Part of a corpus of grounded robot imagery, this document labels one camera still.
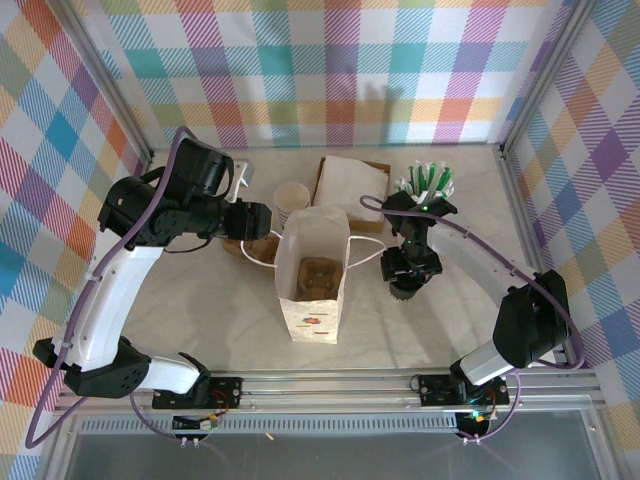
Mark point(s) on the black paper coffee cup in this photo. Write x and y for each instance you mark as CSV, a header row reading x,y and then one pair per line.
x,y
406,294

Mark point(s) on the brown pulp cup carrier stack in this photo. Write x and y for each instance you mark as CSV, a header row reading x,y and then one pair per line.
x,y
260,252

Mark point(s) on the stack of paper cups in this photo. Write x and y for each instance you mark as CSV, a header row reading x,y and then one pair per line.
x,y
292,197

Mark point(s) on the white printed paper bag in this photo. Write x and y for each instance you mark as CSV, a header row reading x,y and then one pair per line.
x,y
310,320

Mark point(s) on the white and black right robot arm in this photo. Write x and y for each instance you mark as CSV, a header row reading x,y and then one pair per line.
x,y
530,315

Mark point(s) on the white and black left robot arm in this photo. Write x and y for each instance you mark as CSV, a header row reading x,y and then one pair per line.
x,y
115,300

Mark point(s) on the white paper packet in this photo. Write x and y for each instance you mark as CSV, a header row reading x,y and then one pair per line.
x,y
402,184

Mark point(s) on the green wrapped straw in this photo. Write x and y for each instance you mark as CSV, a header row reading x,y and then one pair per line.
x,y
424,175
414,172
448,177
440,175

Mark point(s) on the brown cardboard napkin box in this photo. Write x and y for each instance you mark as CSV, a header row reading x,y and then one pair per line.
x,y
378,166

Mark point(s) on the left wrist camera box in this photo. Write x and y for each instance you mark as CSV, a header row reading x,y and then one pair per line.
x,y
242,175

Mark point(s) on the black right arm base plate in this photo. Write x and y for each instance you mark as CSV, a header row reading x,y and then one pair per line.
x,y
432,392

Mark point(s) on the aluminium frame post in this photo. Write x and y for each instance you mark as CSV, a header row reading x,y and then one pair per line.
x,y
545,75
109,75

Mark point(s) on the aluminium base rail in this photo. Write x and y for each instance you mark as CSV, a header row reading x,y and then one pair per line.
x,y
325,395

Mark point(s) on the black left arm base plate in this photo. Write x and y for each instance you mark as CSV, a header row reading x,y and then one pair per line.
x,y
227,392

